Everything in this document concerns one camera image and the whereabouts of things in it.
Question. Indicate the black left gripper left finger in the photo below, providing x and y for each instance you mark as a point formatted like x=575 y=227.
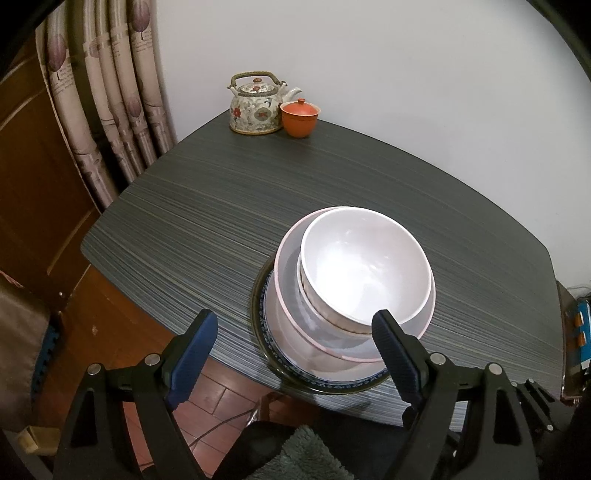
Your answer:
x=186 y=355

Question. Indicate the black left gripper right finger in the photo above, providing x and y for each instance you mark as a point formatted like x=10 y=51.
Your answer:
x=404 y=356

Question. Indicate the white plate pink flowers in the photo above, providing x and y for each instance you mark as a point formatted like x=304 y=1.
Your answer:
x=310 y=359

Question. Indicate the blue floral porcelain plate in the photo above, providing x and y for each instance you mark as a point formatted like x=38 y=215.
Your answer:
x=321 y=381

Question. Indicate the pink bowl white inside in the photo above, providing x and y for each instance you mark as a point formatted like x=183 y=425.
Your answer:
x=316 y=330

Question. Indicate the large white bowl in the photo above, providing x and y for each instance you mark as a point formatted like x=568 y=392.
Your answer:
x=360 y=261

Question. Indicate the small white ribbed bowl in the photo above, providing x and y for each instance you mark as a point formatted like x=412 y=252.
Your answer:
x=324 y=311

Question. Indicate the grey fluffy cloth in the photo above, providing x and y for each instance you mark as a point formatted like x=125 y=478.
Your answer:
x=303 y=456

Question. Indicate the floral ceramic teapot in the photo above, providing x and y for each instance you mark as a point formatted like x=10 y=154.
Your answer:
x=255 y=105

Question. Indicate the orange lidded tea cup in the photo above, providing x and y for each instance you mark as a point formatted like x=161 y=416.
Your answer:
x=299 y=117

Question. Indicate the patterned beige curtain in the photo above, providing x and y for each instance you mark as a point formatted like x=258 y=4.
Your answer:
x=99 y=66

